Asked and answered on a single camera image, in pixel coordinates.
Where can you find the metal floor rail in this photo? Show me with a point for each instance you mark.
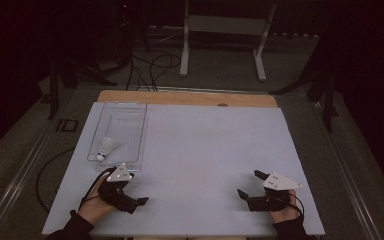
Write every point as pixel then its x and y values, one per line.
pixel 20 173
pixel 350 173

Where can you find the white shuttlecock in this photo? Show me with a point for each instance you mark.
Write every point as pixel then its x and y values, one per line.
pixel 106 148

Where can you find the white power strip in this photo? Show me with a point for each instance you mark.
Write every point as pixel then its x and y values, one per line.
pixel 165 28

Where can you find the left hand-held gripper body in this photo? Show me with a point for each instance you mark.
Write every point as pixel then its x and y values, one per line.
pixel 118 196

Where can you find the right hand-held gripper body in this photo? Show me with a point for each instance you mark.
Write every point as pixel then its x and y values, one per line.
pixel 271 200

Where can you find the clear plastic container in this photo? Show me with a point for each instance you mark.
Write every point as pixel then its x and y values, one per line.
pixel 126 130

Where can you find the person's right hand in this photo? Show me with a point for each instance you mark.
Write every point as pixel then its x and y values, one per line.
pixel 283 215

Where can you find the person's left hand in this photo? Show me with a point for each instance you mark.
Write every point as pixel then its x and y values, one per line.
pixel 95 206

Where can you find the white board sheet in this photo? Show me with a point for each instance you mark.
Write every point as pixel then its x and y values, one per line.
pixel 196 166

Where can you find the wooden table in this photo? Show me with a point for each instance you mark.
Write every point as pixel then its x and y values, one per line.
pixel 186 98

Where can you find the black tripod stand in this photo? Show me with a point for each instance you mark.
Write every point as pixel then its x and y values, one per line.
pixel 54 90
pixel 328 100

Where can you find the white metal stand frame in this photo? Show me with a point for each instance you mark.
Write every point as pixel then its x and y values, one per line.
pixel 185 50

